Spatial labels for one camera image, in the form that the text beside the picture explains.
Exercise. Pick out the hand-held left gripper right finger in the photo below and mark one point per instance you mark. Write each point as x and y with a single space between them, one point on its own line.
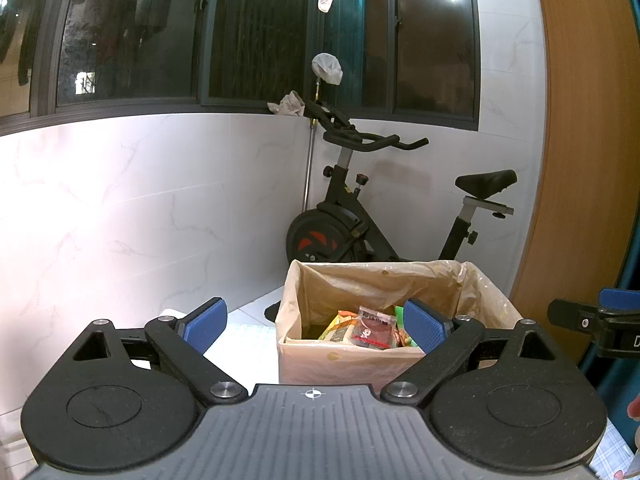
425 325

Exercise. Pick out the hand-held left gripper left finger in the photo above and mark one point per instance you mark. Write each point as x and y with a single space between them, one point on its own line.
205 322

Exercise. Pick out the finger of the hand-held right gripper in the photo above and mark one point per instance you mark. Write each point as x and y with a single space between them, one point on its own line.
575 316
620 297

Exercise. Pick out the green snack bag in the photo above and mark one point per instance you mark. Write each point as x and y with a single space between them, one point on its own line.
404 330

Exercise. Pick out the red snack packet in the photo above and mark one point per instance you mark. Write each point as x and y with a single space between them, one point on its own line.
372 332

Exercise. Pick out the orange chips bag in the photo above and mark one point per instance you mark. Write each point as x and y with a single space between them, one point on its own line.
337 330

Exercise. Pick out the cardboard box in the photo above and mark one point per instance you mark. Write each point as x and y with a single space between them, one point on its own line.
340 360

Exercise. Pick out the person's right hand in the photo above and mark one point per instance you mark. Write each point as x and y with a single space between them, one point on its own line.
635 412

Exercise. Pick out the black exercise bike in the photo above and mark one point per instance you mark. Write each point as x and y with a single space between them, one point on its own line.
345 220

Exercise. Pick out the wooden door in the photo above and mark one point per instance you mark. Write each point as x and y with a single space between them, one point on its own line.
575 135

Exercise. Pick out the metal pole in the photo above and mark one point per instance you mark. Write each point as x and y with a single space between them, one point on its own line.
308 165

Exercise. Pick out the crumpled white rag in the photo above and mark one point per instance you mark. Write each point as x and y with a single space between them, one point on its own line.
287 105

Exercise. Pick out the white cloth on pole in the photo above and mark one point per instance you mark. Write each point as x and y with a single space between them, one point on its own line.
327 67

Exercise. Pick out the dark window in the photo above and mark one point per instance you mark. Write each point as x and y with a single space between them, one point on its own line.
250 30

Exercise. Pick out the hanging dark garment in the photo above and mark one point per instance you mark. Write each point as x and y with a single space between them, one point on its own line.
12 30

